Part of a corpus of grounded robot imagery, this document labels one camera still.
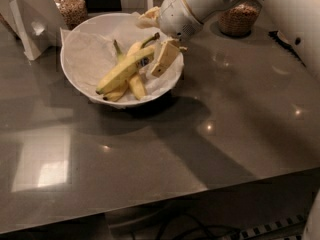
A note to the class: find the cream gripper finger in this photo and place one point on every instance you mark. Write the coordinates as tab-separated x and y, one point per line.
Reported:
149	19
165	54

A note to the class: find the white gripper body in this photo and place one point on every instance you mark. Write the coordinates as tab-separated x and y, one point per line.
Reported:
174	14

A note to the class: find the yellow banana with sticker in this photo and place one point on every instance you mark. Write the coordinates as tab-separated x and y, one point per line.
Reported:
125	69

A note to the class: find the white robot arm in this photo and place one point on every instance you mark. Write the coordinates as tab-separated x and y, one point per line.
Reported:
277	95

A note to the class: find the white bowl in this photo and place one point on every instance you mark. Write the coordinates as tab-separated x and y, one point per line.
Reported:
100	27

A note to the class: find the middle yellow banana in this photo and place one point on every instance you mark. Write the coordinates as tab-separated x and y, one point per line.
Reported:
135	82

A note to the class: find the lower yellow banana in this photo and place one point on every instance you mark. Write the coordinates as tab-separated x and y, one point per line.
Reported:
120	90

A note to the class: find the white paper bowl liner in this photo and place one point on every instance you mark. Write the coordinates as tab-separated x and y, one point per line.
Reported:
86	57

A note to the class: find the right glass jar of grains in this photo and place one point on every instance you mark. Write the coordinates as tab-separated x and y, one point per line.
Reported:
239	20

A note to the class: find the glass jar of grains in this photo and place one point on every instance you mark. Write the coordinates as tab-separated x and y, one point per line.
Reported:
239	20
74	12

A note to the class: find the left glass jar of grains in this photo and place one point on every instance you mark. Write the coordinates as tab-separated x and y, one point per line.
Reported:
74	12

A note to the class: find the striped floor strip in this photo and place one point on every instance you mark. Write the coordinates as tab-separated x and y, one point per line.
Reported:
275	228

